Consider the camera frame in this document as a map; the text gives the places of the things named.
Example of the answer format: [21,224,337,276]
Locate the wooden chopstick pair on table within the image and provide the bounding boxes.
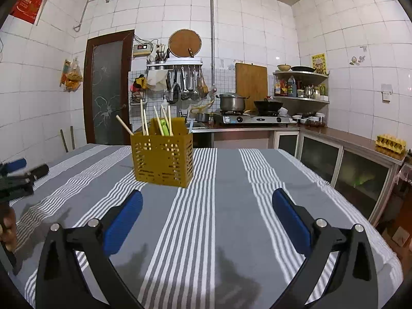
[153,105,164,136]

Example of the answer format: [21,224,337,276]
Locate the corner wall shelf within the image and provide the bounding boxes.
[273,71,330,115]

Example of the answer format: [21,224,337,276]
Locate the round wooden board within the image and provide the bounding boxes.
[168,29,202,58]

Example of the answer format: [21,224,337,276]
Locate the person's left hand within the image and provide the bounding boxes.
[1,203,17,252]

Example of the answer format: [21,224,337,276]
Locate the red cardboard box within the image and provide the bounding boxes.
[10,0,42,24]

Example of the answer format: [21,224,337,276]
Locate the rectangular wooden cutting board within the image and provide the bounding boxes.
[235,63,268,110]

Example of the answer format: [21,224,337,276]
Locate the green plastic utensil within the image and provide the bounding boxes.
[160,119,170,136]

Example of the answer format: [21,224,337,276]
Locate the yellow perforated utensil holder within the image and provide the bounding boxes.
[131,117,193,188]

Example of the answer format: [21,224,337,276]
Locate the wooden chopstick in holder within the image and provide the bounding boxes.
[116,115,134,136]

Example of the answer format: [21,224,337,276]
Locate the grey white striped tablecloth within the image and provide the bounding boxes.
[12,144,403,308]

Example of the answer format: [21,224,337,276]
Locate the steel gas stove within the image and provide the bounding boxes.
[214,113,297,126]

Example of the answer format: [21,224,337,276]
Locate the steel cooking pot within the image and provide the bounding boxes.
[216,92,249,112]

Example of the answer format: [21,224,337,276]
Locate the yellow wall poster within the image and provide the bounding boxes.
[312,53,328,75]

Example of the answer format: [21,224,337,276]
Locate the yellow egg carton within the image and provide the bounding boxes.
[375,134,406,154]

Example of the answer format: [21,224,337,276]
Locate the white soap bottle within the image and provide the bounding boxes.
[161,98,169,119]

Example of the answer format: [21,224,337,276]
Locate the dark wooden glass door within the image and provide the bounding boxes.
[83,30,134,145]

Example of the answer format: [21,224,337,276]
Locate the hanging utensil rack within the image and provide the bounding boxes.
[145,57,206,101]

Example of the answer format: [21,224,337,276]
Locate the hanging snack bags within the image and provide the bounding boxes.
[59,57,83,92]

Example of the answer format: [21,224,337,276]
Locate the black wok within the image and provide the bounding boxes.
[254,99,283,116]

